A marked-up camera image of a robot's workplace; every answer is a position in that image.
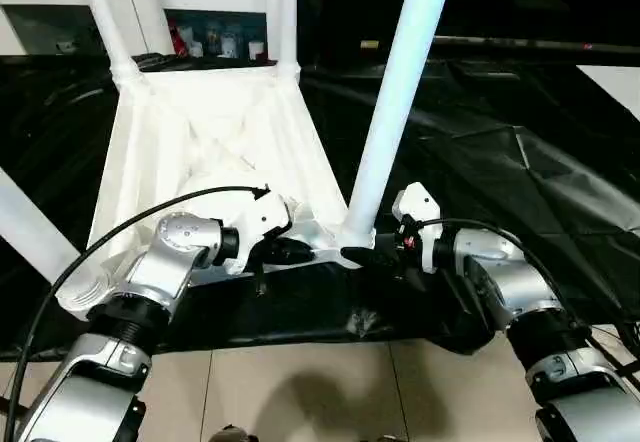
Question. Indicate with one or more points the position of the white cup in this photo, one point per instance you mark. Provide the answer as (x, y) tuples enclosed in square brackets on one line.
[(196, 48)]

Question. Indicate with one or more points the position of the white plastic table top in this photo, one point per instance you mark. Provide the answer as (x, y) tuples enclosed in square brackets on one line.
[(165, 127)]

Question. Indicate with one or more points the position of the white textured jar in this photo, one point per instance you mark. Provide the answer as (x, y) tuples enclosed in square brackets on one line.
[(228, 46)]

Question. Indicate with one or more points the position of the black mat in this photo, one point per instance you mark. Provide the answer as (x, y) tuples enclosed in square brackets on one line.
[(500, 187)]

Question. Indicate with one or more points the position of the red bottle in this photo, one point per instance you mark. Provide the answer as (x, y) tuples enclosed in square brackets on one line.
[(176, 39)]

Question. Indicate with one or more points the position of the white flat panel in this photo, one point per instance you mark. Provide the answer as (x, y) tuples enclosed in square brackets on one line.
[(615, 89)]

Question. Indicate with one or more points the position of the small tan label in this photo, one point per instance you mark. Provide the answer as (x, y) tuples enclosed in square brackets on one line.
[(369, 45)]

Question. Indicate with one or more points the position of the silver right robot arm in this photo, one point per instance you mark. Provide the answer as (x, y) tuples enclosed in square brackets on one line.
[(520, 282)]

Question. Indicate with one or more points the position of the white plastic table leg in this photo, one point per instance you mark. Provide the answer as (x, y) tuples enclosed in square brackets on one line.
[(395, 102), (107, 22), (287, 17), (35, 227)]

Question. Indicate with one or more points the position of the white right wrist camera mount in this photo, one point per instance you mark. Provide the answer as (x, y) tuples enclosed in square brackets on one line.
[(422, 207)]

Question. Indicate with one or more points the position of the dark metal rod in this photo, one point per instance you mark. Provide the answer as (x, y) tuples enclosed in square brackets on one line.
[(525, 44)]

